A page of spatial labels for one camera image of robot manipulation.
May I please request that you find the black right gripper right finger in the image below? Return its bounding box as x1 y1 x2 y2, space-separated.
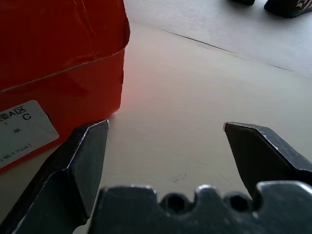
223 122 312 200

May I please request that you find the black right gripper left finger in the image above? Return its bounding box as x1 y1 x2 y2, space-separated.
0 119 110 234

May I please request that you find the red cardboard box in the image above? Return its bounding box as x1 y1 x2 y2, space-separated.
0 0 132 174

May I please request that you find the white printed box label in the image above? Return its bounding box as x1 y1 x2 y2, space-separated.
0 100 59 169

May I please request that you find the black shoe with white pattern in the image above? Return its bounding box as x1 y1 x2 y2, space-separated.
264 0 312 20

